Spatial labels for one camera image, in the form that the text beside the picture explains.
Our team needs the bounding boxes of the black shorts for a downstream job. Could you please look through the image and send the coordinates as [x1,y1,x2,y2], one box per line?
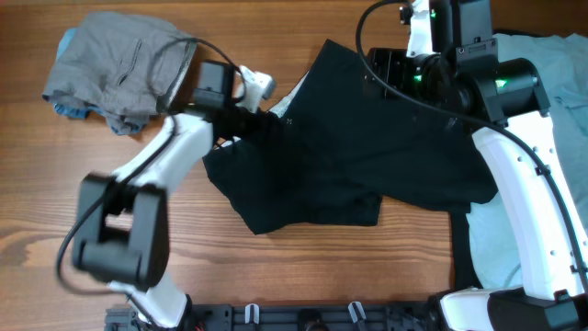
[204,40,497,234]

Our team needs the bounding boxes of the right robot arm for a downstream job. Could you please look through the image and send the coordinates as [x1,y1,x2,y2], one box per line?
[359,1,587,330]

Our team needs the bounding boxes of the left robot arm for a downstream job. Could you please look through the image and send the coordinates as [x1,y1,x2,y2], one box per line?
[58,107,281,330]

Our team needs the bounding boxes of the folded grey shorts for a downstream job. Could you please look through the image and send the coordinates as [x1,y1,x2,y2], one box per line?
[42,11,197,125]

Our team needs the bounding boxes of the blue garment under grey shorts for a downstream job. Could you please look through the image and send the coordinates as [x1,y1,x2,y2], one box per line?
[53,29,146,135]

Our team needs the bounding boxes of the light blue t-shirt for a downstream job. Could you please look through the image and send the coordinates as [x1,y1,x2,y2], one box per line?
[466,33,587,288]

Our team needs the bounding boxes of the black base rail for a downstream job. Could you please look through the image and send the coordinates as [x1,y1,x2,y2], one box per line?
[104,301,442,331]

